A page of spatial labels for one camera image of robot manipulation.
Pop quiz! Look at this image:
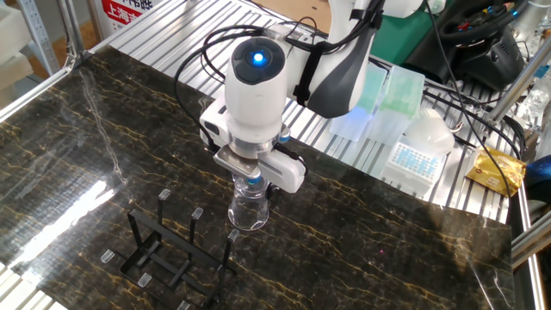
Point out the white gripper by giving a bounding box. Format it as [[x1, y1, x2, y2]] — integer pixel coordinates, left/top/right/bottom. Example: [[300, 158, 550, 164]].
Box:
[[199, 96, 307, 202]]

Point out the clear plastic cup with handle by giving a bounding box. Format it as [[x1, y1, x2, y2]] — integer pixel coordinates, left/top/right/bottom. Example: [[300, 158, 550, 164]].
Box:
[[226, 171, 271, 233]]

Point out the green pipette tip box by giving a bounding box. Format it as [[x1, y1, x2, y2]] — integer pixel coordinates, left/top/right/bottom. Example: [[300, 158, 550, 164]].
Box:
[[365, 64, 426, 147], [329, 64, 388, 143]]

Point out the blue pipette tip box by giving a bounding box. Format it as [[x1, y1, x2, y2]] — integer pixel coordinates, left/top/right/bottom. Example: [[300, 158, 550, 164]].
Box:
[[379, 139, 448, 198]]

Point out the white translucent plastic lid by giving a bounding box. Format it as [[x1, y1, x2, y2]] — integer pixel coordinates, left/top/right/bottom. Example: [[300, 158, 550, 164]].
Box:
[[402, 107, 456, 157]]

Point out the brown cardboard sheet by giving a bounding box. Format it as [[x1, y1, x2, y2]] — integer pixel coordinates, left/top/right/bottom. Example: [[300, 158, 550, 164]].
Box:
[[249, 0, 332, 34]]

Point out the green board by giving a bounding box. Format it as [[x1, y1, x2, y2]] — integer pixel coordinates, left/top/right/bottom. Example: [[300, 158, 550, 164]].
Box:
[[372, 8, 436, 66]]

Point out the gold foil packet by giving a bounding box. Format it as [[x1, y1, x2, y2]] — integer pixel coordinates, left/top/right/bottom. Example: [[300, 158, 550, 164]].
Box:
[[464, 145, 527, 198]]

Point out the red and white sign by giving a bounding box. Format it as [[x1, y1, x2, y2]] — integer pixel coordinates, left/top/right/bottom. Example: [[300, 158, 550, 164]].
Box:
[[101, 0, 163, 38]]

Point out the black racing steering wheel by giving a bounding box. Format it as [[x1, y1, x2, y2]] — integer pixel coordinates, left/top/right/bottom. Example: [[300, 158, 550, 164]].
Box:
[[404, 0, 527, 92]]

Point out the dark blue object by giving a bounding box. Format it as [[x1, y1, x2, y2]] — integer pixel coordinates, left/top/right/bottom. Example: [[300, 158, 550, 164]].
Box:
[[524, 154, 551, 203]]

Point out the perforated metal shelf upright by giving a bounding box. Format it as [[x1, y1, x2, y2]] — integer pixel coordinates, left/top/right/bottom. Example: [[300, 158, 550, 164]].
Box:
[[16, 0, 60, 77]]

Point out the clear plastic bag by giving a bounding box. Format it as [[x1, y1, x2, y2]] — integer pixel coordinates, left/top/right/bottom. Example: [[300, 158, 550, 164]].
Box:
[[514, 64, 551, 134]]

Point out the white foam box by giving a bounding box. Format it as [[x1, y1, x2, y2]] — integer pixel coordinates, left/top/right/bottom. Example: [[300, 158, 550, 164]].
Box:
[[0, 3, 34, 90]]

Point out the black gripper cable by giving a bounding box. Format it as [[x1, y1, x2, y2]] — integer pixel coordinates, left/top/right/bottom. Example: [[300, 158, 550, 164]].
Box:
[[273, 144, 307, 173]]

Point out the black camera cable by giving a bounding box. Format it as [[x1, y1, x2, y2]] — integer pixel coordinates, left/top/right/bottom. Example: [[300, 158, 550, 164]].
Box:
[[174, 23, 322, 154]]

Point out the black velcro strap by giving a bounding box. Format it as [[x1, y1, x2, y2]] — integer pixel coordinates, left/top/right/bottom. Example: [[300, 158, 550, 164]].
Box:
[[294, 40, 331, 107]]

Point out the black wire cup rack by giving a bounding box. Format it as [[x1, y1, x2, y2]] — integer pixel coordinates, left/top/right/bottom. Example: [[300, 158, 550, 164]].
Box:
[[99, 188, 241, 310]]

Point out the thin black cable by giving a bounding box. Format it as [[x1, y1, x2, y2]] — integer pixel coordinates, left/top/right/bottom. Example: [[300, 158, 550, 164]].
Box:
[[424, 0, 516, 197]]

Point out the aluminium frame post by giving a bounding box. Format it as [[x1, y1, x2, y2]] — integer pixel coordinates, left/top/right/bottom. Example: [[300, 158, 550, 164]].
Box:
[[486, 36, 551, 126]]

